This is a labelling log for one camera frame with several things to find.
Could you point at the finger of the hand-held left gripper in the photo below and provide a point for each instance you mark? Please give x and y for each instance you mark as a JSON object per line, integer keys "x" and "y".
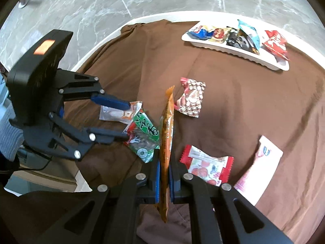
{"x": 106, "y": 137}
{"x": 111, "y": 101}

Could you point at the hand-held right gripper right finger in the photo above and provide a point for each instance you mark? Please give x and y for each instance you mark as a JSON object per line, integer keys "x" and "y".
{"x": 172, "y": 183}

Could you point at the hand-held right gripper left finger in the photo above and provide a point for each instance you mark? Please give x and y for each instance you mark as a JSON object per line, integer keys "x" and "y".
{"x": 157, "y": 180}

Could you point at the clear packet with white snack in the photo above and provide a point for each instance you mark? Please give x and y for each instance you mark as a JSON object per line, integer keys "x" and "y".
{"x": 111, "y": 114}

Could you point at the red-edged strawberry print packet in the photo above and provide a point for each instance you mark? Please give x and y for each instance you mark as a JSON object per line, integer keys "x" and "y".
{"x": 205, "y": 165}

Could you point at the green and red snack packet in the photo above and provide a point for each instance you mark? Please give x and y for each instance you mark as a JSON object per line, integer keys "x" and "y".
{"x": 144, "y": 137}

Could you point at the long orange snack packet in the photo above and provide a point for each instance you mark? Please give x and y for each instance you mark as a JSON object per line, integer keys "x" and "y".
{"x": 166, "y": 137}

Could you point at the red patterned candy packet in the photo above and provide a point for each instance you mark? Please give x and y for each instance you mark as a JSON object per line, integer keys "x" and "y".
{"x": 191, "y": 101}

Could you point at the pink snack packet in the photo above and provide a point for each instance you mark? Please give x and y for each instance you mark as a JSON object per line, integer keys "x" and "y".
{"x": 259, "y": 172}

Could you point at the blue and white snack packet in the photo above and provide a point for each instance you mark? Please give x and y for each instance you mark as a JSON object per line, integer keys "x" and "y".
{"x": 200, "y": 33}

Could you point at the clear red-label snack packet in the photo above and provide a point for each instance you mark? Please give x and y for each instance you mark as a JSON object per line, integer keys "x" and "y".
{"x": 219, "y": 34}

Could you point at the white plastic tray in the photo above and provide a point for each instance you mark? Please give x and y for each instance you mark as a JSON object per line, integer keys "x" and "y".
{"x": 243, "y": 54}

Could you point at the black snack packet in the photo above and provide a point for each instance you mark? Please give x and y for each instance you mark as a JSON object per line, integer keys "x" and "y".
{"x": 240, "y": 42}

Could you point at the light blue snack bag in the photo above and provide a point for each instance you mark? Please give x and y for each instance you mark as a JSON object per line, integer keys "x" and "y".
{"x": 250, "y": 33}

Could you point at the red snack bag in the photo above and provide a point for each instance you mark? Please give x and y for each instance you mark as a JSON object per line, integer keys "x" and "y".
{"x": 275, "y": 44}

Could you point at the person's left forearm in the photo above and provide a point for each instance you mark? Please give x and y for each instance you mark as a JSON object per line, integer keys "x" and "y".
{"x": 10, "y": 142}

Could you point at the brown cloth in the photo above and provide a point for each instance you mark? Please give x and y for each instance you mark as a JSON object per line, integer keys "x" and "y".
{"x": 254, "y": 101}

